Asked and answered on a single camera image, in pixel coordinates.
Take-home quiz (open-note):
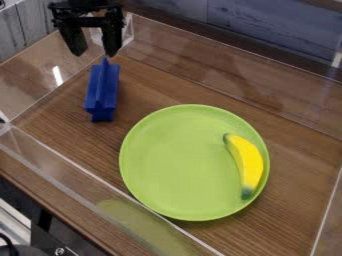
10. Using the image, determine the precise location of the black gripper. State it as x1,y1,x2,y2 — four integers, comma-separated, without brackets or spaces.
48,1,125,57

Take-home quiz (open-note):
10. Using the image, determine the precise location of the blue star-shaped block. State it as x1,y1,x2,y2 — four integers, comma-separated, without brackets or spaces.
85,58,121,122

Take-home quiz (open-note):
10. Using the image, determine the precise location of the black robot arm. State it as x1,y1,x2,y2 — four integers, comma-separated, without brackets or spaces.
48,0,126,57

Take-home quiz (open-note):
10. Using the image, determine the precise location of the green round plate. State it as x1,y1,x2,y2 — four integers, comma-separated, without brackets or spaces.
119,104,272,222

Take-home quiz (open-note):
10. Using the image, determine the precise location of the yellow toy banana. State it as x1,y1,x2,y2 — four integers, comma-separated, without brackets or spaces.
223,134,265,200

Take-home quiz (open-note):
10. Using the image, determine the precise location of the clear acrylic corner bracket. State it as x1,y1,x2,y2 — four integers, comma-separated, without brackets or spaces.
90,12,134,47

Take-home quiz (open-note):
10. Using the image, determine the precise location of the clear acrylic enclosure wall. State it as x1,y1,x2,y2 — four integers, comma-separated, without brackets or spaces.
0,14,342,256

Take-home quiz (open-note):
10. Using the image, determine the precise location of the black cable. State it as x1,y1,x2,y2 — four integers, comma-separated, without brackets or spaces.
0,233,19,256

